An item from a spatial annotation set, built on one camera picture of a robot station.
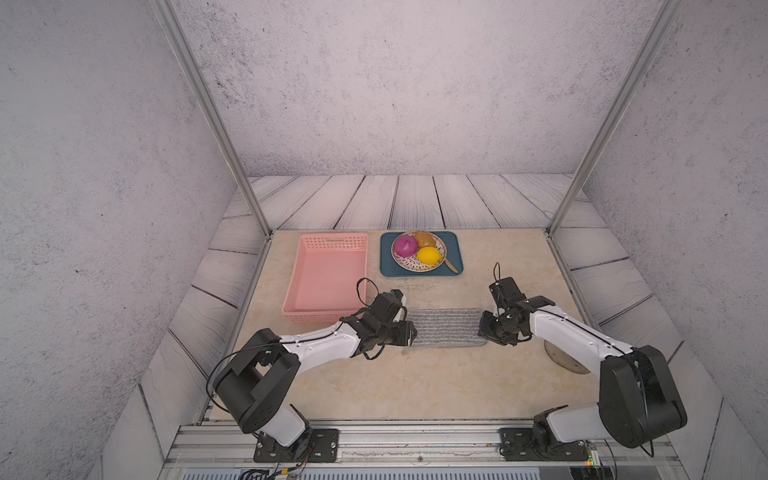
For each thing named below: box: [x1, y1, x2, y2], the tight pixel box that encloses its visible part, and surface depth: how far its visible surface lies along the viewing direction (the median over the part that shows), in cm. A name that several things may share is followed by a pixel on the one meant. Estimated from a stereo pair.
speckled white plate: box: [391, 230, 447, 273], surface depth 112 cm
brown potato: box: [414, 230, 436, 249], surface depth 115 cm
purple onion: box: [394, 234, 418, 257], surface depth 111 cm
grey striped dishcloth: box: [407, 308, 486, 347], surface depth 95 cm
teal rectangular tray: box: [380, 231, 464, 277], surface depth 113 cm
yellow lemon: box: [417, 246, 443, 265], surface depth 110 cm
